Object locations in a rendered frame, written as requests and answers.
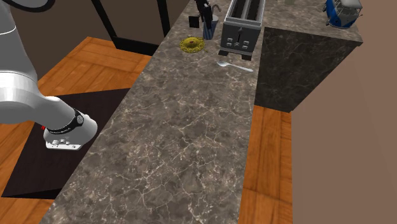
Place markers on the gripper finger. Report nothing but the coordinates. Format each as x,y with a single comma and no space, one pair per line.
207,18
194,21

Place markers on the grey two-slot toaster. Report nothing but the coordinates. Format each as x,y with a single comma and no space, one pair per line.
240,34

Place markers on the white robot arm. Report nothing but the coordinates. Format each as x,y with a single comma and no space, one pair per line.
18,93

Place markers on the blue striped cup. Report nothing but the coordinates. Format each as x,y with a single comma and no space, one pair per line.
210,31

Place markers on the black frame furniture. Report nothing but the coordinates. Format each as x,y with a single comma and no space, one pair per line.
136,45

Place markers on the silver spoon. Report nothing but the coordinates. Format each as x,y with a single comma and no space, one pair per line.
235,66

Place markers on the dark robot stand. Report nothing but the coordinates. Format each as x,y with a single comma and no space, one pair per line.
46,167

